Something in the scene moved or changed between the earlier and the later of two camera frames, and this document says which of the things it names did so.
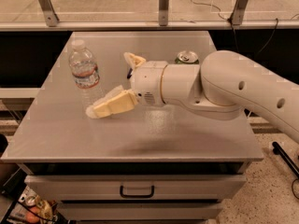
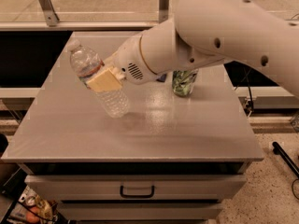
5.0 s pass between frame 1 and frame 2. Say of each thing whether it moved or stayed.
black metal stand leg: stayed
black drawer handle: stayed
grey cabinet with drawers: stayed
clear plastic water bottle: moved
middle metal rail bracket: stayed
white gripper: moved
